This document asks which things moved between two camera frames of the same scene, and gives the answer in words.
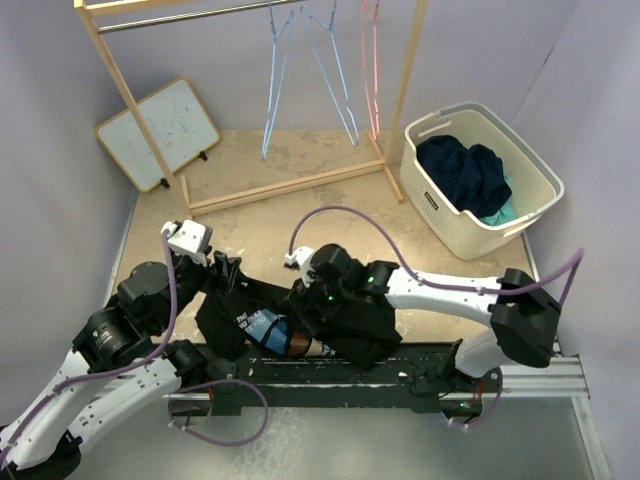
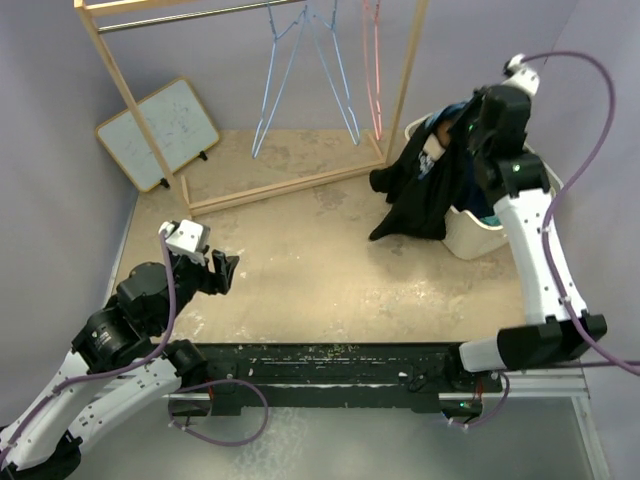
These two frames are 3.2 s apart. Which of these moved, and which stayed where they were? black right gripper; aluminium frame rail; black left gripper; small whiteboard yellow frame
Moved: black right gripper
Stayed: small whiteboard yellow frame; black left gripper; aluminium frame rail
